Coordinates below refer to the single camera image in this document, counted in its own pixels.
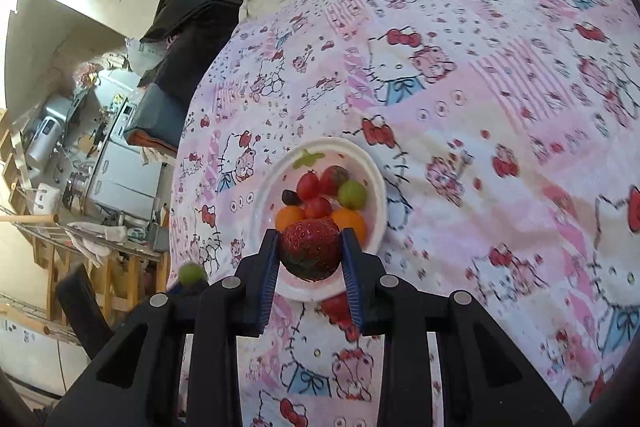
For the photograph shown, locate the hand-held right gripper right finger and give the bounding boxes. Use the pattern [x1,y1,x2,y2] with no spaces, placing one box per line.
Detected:
[341,227,573,427]

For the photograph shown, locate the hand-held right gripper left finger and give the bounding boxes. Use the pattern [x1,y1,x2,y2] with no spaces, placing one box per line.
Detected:
[45,228,282,427]

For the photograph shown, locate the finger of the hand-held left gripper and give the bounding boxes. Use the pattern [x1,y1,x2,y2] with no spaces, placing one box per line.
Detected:
[167,281,208,299]

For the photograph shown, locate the green grape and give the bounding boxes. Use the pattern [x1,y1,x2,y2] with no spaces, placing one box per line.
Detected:
[178,263,208,287]
[337,180,368,210]

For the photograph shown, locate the red strawberry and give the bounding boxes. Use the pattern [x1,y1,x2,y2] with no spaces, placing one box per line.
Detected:
[278,217,343,282]

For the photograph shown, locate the small orange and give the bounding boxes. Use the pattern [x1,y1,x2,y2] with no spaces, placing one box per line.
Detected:
[331,208,367,242]
[275,206,306,232]

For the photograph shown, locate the red cherry tomato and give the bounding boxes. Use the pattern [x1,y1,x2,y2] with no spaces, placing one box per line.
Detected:
[304,196,333,220]
[296,171,321,200]
[320,164,351,197]

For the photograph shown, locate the white paper plate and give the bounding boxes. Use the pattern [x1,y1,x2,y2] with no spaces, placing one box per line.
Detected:
[252,137,387,303]

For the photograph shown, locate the white cloth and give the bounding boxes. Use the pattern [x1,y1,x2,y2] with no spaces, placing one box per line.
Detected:
[67,222,126,268]

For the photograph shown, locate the wooden rod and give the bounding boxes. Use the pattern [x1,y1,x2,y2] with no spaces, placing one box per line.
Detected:
[0,213,59,225]

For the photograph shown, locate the white refrigerator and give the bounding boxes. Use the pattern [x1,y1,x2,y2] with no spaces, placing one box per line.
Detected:
[85,140,161,223]

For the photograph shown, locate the silver rice cooker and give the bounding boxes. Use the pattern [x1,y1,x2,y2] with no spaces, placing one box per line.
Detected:
[25,116,63,163]

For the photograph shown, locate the blue-grey folded cushion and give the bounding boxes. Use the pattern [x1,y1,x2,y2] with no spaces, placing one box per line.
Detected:
[124,84,188,148]

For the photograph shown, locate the pink printed blanket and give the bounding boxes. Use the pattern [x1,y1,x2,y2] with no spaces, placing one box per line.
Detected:
[167,0,640,427]

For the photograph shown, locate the pale box-shaped appliance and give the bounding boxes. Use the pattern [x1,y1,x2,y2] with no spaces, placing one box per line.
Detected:
[95,70,141,108]

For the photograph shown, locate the black cloth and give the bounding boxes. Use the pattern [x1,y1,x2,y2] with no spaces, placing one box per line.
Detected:
[139,0,246,110]

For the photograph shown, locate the wooden shelf frame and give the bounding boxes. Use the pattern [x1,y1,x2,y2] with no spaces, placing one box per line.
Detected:
[30,232,171,328]

